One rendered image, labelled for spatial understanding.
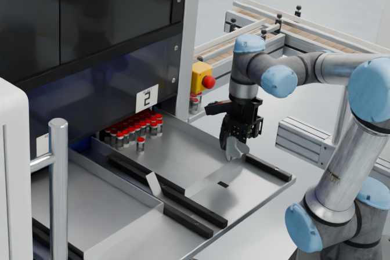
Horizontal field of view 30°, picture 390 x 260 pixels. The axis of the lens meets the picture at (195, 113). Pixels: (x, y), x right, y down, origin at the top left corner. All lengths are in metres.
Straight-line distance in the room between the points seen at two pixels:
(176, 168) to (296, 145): 1.04
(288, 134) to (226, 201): 1.10
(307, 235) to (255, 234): 1.56
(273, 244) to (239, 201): 1.32
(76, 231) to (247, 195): 0.46
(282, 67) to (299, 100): 2.62
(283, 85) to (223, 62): 0.77
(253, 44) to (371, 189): 0.44
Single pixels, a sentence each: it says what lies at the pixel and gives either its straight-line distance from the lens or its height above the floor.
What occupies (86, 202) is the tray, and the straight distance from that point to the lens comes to 1.82.
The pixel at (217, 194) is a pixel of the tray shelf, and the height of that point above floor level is 0.88.
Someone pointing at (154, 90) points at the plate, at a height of 1.04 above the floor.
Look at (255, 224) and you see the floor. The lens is 3.26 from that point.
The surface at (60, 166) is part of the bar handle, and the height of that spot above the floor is 1.42.
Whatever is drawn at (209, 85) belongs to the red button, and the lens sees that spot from 2.15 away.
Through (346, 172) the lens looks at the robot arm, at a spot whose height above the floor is 1.15.
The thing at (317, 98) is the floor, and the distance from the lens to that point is 4.38.
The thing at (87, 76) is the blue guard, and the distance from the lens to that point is 1.79.
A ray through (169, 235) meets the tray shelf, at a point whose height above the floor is 0.88.
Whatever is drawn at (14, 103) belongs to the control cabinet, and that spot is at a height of 1.54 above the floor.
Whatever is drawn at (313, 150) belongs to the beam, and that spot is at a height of 0.50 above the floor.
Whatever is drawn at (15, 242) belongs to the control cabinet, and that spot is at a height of 1.34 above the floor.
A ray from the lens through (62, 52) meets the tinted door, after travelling 1.71.
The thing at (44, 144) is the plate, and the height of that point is 1.02.
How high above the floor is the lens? 1.96
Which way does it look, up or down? 29 degrees down
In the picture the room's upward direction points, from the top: 6 degrees clockwise
